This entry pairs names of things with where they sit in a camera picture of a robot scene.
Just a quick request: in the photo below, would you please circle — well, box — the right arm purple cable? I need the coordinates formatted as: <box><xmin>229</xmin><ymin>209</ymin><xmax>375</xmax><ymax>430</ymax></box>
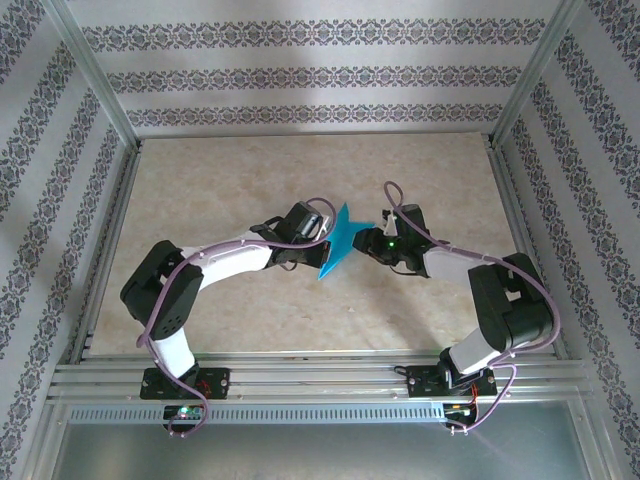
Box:
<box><xmin>382</xmin><ymin>180</ymin><xmax>560</xmax><ymax>435</ymax></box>

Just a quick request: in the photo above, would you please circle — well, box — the grey metal panel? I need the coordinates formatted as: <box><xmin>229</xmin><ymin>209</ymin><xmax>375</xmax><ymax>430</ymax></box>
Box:
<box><xmin>49</xmin><ymin>422</ymin><xmax>601</xmax><ymax>480</ymax></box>

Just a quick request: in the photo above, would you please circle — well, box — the grey slotted cable duct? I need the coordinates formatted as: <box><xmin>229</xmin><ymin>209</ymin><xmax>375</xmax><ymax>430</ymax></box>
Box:
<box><xmin>67</xmin><ymin>403</ymin><xmax>446</xmax><ymax>426</ymax></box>

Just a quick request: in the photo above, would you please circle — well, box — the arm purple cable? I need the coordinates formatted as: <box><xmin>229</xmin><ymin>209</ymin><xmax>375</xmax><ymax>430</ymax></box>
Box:
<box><xmin>382</xmin><ymin>180</ymin><xmax>560</xmax><ymax>435</ymax></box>
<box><xmin>136</xmin><ymin>197</ymin><xmax>337</xmax><ymax>439</ymax></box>

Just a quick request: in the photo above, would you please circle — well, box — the blue square paper sheet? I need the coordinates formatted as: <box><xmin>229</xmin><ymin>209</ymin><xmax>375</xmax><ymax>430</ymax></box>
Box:
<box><xmin>317</xmin><ymin>201</ymin><xmax>376</xmax><ymax>281</ymax></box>

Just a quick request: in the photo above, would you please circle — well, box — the aluminium frame post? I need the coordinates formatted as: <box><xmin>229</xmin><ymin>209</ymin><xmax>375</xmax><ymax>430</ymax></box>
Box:
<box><xmin>488</xmin><ymin>0</ymin><xmax>586</xmax><ymax>150</ymax></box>
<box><xmin>42</xmin><ymin>0</ymin><xmax>142</xmax><ymax>150</ymax></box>

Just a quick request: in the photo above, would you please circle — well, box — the aluminium side rail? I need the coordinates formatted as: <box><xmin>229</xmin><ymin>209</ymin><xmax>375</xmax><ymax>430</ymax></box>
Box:
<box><xmin>484</xmin><ymin>134</ymin><xmax>571</xmax><ymax>359</ymax></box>
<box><xmin>69</xmin><ymin>142</ymin><xmax>145</xmax><ymax>359</ymax></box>

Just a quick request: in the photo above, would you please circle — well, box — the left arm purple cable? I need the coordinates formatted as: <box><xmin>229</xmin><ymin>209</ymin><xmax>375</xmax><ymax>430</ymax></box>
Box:
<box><xmin>136</xmin><ymin>197</ymin><xmax>337</xmax><ymax>439</ymax></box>

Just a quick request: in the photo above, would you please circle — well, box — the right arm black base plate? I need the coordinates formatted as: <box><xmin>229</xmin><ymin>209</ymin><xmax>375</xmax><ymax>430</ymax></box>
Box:
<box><xmin>407</xmin><ymin>363</ymin><xmax>499</xmax><ymax>400</ymax></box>

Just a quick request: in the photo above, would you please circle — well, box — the aluminium mounting rail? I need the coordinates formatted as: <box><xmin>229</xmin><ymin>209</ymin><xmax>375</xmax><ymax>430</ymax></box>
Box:
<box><xmin>47</xmin><ymin>352</ymin><xmax>591</xmax><ymax>406</ymax></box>

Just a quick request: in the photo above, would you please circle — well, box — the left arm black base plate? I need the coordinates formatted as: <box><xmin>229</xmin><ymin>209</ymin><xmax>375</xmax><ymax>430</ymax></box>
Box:
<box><xmin>139</xmin><ymin>367</ymin><xmax>232</xmax><ymax>401</ymax></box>

